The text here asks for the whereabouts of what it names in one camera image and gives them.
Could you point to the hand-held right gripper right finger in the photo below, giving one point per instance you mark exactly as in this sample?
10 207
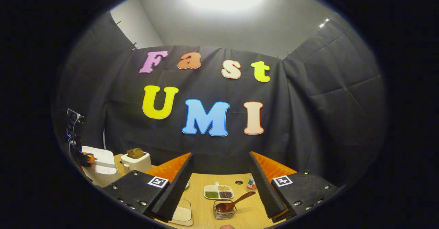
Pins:
265 191

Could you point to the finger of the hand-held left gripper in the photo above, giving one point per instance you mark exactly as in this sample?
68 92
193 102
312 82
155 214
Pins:
87 158

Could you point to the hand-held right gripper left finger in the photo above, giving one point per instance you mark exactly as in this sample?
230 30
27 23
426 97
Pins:
173 191

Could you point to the white rice cooker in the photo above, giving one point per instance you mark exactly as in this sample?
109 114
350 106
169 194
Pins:
101 167

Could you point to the clear rice container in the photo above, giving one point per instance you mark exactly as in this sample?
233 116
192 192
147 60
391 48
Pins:
183 215

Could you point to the brown wooden spoon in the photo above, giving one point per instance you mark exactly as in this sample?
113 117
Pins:
236 201

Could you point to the clear plastic bottle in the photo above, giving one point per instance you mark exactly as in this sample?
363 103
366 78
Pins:
251 184

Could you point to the white toaster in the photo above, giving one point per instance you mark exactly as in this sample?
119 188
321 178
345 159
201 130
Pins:
137 163

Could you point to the white divided grain dish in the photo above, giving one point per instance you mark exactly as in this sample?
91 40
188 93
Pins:
218 192

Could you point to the brown bread slice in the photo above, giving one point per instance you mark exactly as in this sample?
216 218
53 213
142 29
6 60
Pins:
135 153

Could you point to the black backdrop cloth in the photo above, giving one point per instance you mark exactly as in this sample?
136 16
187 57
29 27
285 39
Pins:
308 119

